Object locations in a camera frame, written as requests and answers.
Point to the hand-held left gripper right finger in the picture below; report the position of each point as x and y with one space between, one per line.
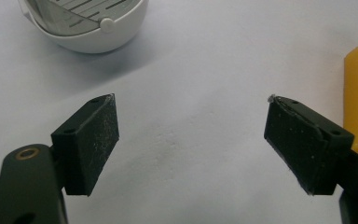
304 146

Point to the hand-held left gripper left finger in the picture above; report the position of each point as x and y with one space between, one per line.
85 146

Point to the white colander bowl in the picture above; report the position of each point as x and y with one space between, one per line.
105 37

